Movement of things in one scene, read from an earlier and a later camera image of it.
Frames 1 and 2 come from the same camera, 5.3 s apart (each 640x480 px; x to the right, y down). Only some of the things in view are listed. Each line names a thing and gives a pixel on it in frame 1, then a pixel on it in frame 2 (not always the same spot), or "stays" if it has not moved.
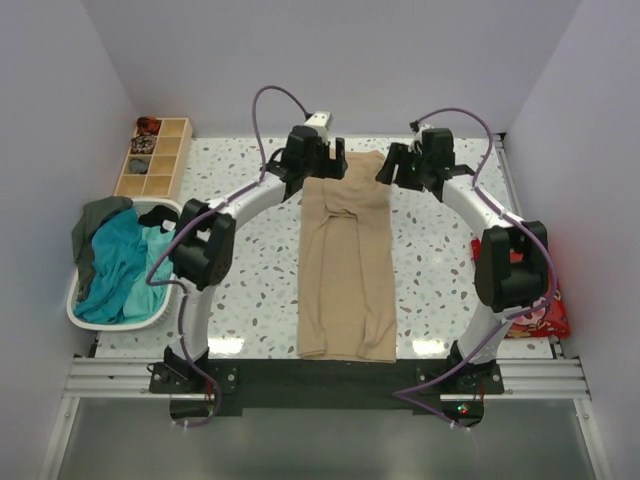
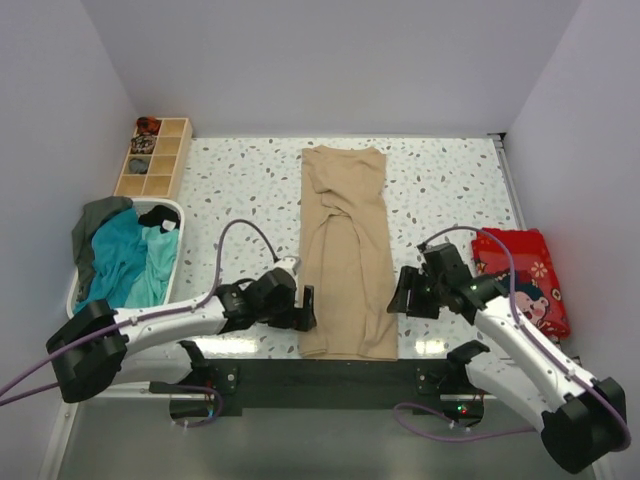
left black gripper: (332, 169) -> (298, 318)
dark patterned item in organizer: (143, 144) stays
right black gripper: (397, 155) -> (410, 278)
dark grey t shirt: (90, 215) stays
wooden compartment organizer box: (168, 166) stays
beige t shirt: (345, 272) stays
